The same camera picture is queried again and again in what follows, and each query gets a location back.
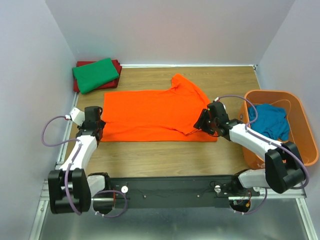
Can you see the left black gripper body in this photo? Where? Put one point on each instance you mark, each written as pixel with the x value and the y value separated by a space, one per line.
pixel 102 124

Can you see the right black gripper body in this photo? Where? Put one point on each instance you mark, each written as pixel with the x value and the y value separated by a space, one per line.
pixel 214 124

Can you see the orange t shirt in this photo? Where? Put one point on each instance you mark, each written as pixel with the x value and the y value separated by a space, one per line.
pixel 155 115

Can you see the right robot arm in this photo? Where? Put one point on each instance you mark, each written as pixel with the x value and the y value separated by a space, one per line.
pixel 283 167

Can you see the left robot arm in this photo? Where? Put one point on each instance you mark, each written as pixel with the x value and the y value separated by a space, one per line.
pixel 69 189

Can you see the dark red folded t shirt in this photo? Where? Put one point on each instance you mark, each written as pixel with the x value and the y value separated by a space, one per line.
pixel 109 85

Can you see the green folded t shirt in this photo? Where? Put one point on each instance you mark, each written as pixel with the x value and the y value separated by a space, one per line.
pixel 91 76

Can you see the blue crumpled t shirt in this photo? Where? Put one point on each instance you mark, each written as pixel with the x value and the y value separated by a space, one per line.
pixel 271 122

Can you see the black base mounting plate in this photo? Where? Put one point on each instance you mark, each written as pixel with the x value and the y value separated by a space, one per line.
pixel 171 192

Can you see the orange plastic laundry basket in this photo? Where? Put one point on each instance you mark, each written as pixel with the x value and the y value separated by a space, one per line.
pixel 300 131

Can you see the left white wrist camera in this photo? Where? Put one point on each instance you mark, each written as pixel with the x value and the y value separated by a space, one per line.
pixel 76 115

